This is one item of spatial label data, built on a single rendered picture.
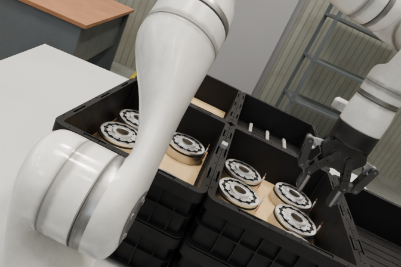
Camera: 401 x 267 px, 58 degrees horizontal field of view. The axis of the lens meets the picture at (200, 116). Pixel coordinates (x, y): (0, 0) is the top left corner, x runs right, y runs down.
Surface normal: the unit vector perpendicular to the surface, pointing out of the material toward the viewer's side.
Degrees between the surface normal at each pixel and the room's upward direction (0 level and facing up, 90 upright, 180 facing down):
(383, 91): 90
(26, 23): 90
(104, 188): 40
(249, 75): 90
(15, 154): 0
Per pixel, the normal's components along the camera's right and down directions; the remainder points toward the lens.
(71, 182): 0.17, -0.37
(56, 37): -0.06, 0.35
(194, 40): 0.56, -0.08
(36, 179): 0.08, -0.17
